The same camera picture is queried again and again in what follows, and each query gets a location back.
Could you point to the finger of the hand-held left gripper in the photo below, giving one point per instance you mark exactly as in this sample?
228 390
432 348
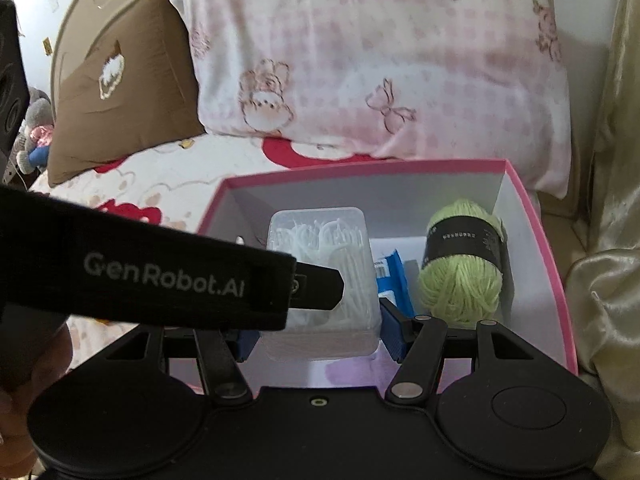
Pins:
320 285

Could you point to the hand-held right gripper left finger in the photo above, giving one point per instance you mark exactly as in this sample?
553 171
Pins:
247 347

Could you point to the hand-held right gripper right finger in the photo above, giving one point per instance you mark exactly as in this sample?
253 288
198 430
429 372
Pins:
392 332

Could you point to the clear floss pick box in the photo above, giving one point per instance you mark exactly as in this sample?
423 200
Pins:
350 310

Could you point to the blue wipes packet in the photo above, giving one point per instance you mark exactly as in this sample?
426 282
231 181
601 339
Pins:
395 285

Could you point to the green yarn ball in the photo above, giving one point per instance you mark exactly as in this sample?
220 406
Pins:
450 290

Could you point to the pink cardboard box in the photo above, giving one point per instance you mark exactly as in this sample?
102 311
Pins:
350 180

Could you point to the person's left hand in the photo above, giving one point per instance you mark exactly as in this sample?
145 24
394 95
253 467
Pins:
20 360

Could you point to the brown pillow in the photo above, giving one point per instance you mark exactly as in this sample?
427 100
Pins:
125 110

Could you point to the grey plush toy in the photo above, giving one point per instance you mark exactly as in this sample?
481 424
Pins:
37 110

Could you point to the pink checked pillow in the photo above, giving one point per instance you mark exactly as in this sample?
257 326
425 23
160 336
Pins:
375 60

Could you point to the beige bed headboard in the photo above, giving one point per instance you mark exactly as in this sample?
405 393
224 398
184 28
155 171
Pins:
100 10

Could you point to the golden satin curtain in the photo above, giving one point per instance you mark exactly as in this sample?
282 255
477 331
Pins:
615 160

